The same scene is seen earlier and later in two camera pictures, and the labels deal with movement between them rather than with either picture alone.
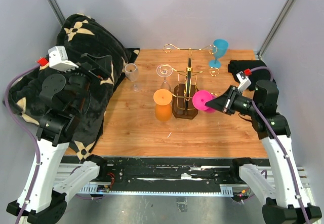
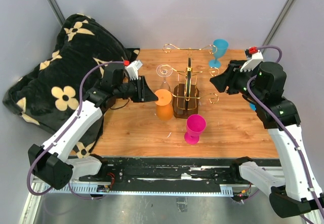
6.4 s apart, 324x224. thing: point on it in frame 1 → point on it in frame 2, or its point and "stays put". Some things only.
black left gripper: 103,65 → 144,92
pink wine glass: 201,98 → 196,124
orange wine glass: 163,99 stays put
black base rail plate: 166,171 stays put
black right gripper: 225,102 → 229,78
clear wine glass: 164,70 stays put
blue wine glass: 220,47 stays put
